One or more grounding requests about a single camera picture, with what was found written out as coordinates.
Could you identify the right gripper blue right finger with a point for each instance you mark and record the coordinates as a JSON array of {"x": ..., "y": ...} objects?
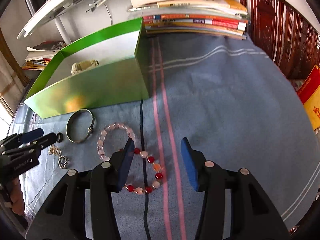
[{"x": 208, "y": 177}]

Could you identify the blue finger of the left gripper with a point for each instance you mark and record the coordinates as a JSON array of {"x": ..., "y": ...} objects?
[
  {"x": 16, "y": 140},
  {"x": 37, "y": 144}
]

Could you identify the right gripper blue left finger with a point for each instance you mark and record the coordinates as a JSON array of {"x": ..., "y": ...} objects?
[{"x": 107, "y": 177}]

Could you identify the person's left hand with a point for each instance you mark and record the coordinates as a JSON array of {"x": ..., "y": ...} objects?
[{"x": 16, "y": 197}]

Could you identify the beige curtain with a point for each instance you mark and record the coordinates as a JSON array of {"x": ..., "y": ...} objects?
[{"x": 13, "y": 79}]

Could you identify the blue striped bed sheet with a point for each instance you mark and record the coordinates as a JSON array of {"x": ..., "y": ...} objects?
[{"x": 232, "y": 103}]

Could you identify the left stack of books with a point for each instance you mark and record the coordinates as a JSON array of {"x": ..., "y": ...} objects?
[{"x": 40, "y": 55}]

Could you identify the stack of books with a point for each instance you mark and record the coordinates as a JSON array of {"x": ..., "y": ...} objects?
[
  {"x": 40, "y": 55},
  {"x": 218, "y": 17}
]

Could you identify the cream white wristwatch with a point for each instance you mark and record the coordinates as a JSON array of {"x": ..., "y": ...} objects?
[{"x": 83, "y": 65}]

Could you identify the green cardboard box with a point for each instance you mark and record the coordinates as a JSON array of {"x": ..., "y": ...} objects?
[{"x": 122, "y": 51}]

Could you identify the red yellow box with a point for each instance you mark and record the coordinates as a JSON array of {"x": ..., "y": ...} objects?
[{"x": 309, "y": 94}]

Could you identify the white bedside desk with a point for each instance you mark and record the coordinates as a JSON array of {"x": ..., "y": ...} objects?
[{"x": 62, "y": 2}]

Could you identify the dark red wooden headboard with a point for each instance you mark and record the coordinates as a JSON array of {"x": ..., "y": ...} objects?
[{"x": 285, "y": 35}]

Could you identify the right stack of books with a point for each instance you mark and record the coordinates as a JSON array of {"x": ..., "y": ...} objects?
[{"x": 218, "y": 17}]

